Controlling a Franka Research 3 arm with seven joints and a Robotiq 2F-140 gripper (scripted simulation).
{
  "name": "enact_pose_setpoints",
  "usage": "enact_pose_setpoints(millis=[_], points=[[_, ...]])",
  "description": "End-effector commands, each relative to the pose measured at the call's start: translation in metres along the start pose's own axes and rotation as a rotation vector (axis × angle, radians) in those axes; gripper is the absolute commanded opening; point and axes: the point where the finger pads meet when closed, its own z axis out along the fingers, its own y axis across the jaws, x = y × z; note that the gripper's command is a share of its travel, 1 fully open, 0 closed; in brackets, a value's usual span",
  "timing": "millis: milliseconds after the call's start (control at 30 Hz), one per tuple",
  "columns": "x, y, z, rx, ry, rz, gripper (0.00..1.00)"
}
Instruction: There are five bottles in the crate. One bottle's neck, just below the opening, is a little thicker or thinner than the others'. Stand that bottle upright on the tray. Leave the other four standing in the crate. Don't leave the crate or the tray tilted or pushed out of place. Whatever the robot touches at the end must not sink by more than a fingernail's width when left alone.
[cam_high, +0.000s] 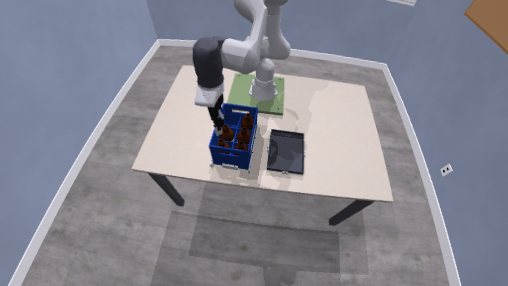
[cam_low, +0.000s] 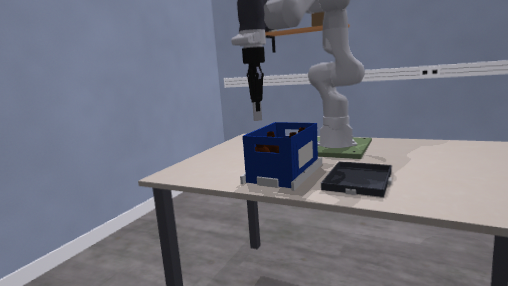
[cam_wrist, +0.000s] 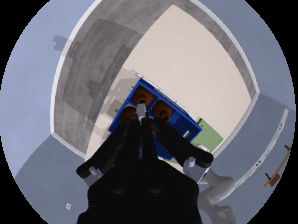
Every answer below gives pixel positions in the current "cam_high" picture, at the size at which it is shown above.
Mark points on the brown glass bottle with blue label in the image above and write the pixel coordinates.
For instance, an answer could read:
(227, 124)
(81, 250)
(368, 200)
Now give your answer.
(247, 122)

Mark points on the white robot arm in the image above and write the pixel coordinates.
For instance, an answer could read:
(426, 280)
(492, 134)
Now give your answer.
(209, 59)

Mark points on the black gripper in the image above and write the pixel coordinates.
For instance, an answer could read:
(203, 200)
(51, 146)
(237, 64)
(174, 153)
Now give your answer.
(216, 111)

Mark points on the blue plastic crate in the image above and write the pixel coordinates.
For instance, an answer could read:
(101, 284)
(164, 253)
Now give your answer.
(233, 119)

